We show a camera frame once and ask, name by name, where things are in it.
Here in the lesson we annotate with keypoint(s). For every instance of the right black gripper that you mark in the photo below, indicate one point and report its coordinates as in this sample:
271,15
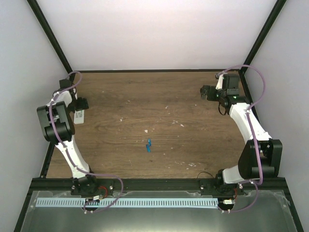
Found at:
204,92

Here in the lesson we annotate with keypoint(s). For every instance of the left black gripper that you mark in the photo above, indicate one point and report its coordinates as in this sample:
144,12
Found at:
81,106

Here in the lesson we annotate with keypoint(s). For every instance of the white remote control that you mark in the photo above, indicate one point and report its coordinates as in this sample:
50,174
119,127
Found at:
79,117

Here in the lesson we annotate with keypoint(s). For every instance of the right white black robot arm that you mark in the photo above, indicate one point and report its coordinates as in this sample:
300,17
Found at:
261,156

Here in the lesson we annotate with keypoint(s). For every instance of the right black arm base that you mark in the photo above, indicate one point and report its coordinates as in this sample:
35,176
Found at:
211,187

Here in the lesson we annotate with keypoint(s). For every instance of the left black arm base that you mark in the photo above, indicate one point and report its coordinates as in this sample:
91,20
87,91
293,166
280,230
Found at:
89,187

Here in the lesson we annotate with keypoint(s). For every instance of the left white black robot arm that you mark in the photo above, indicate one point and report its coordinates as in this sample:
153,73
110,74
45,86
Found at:
58,128

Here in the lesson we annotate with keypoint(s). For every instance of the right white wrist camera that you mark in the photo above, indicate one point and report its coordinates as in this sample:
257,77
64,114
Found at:
219,77

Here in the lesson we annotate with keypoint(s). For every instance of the black aluminium frame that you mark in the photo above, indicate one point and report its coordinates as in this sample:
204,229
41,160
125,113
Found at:
43,183

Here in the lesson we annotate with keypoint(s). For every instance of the light blue slotted cable duct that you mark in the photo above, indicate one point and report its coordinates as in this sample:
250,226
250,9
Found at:
128,203

